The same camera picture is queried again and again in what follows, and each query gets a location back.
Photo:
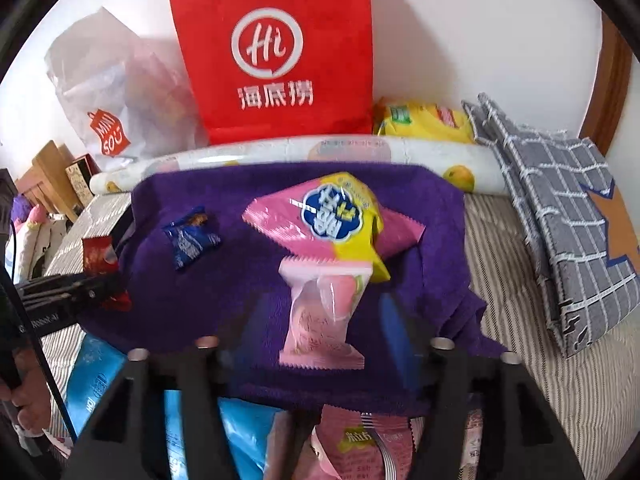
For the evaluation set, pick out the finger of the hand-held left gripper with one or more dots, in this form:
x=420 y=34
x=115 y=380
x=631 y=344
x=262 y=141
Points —
x=65 y=286
x=70 y=302

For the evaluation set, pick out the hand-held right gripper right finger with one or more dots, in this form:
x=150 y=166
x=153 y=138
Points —
x=450 y=400

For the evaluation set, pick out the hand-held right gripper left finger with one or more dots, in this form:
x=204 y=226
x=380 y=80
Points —
x=200 y=400

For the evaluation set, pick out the red snack packet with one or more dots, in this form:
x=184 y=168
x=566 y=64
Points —
x=97 y=255

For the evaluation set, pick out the purple towel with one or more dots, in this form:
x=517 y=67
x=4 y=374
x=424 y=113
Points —
x=240 y=285

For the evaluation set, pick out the blue snack packet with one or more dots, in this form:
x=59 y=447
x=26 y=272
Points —
x=190 y=240

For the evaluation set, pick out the pink packet with clear window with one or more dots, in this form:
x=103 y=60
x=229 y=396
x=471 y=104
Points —
x=315 y=330

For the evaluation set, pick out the pink yellow snack packet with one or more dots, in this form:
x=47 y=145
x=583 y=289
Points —
x=280 y=220

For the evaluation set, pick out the person's left hand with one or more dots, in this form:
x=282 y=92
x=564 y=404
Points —
x=32 y=400

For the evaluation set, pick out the colourful pillow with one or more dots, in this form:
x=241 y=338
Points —
x=40 y=240

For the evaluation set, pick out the striped mattress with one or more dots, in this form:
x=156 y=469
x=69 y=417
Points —
x=525 y=410

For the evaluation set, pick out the blue tissue box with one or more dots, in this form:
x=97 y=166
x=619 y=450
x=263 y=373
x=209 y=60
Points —
x=95 y=385

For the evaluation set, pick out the purple plush toy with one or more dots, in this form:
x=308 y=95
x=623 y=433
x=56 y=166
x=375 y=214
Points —
x=20 y=208

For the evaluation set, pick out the patterned box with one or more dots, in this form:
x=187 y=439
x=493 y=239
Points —
x=80 y=180

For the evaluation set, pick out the wooden headboard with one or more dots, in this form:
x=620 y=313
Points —
x=47 y=165

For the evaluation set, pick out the white plastic bag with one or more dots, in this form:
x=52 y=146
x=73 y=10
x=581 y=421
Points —
x=100 y=75

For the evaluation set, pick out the grey checked cloth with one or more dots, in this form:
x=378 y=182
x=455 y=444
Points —
x=550 y=200

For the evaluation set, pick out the patterned paper roll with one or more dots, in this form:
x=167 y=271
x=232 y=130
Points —
x=350 y=150

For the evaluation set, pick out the yellow plastic pack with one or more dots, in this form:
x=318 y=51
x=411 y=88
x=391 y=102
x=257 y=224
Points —
x=425 y=120

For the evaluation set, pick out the red paper bag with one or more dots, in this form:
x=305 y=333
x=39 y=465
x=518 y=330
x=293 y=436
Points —
x=325 y=35

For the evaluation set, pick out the wooden door frame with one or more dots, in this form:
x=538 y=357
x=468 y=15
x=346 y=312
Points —
x=607 y=85

